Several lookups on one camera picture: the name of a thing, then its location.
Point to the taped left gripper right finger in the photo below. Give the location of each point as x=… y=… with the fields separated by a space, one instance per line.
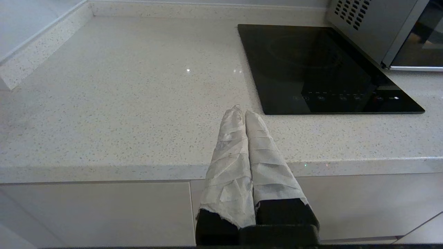
x=273 y=180

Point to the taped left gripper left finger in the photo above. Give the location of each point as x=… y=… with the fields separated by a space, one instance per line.
x=228 y=173

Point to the silver black microwave oven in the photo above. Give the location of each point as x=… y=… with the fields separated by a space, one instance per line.
x=370 y=31

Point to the black glass induction cooktop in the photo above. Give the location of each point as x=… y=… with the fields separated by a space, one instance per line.
x=311 y=69

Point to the white cabinet front panel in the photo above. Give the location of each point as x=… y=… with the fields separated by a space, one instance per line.
x=363 y=204
x=429 y=233
x=97 y=214

